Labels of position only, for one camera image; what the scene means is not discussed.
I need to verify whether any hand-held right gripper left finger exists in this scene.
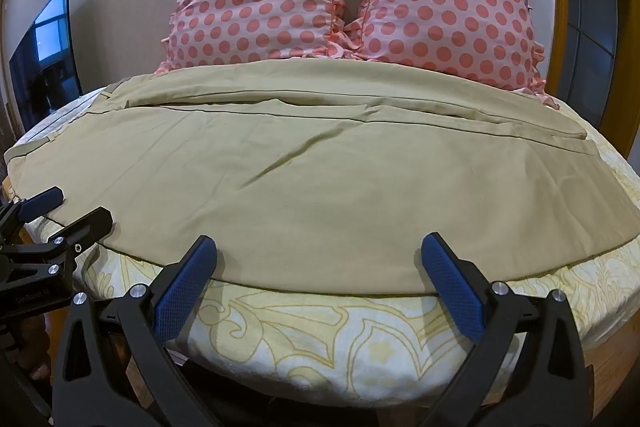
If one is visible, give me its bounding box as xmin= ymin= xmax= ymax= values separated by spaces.
xmin=52 ymin=235 xmax=218 ymax=427

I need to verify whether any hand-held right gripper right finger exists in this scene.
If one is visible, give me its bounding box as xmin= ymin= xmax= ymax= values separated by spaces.
xmin=420 ymin=232 xmax=589 ymax=427

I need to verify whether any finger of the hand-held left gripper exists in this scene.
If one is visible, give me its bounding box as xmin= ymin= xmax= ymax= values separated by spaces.
xmin=0 ymin=187 xmax=65 ymax=238
xmin=0 ymin=206 xmax=114 ymax=293

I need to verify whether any olive green sheet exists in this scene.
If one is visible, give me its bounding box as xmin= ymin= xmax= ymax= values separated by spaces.
xmin=4 ymin=58 xmax=640 ymax=298

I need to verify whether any black television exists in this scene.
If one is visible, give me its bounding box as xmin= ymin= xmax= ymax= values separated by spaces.
xmin=9 ymin=0 xmax=84 ymax=130

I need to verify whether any yellow floral bed sheet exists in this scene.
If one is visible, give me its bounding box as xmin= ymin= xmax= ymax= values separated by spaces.
xmin=7 ymin=79 xmax=640 ymax=410

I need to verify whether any wooden framed glass door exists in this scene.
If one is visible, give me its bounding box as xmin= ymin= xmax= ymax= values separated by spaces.
xmin=457 ymin=0 xmax=640 ymax=158

